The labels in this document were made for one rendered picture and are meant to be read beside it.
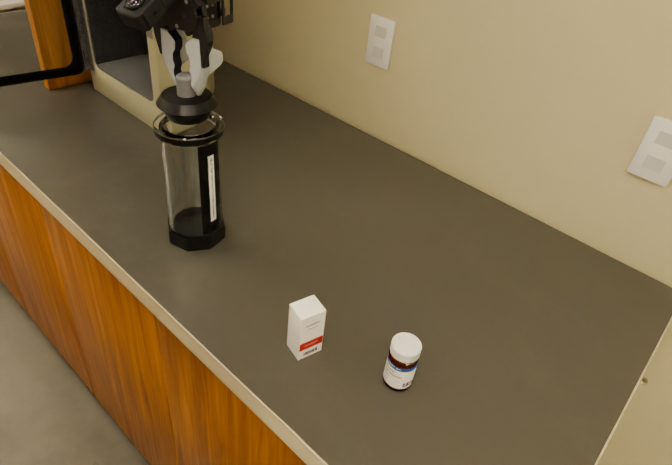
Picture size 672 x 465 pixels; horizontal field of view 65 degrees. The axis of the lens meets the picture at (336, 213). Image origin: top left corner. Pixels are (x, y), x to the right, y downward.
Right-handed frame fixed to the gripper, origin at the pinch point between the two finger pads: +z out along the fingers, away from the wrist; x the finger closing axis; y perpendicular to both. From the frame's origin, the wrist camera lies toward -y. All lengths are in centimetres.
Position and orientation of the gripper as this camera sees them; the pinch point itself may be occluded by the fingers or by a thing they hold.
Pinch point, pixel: (185, 85)
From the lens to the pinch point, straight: 84.7
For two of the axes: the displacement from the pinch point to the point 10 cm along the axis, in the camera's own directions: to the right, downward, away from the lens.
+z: -1.0, 8.0, 6.0
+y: 4.8, -4.9, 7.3
